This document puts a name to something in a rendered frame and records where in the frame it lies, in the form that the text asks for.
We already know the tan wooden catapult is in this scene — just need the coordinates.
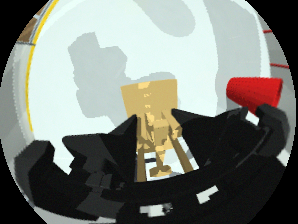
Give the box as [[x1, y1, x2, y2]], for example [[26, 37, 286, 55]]
[[120, 79, 194, 183]]

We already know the red cup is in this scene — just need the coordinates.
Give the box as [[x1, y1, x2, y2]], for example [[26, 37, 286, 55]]
[[226, 76, 283, 116]]

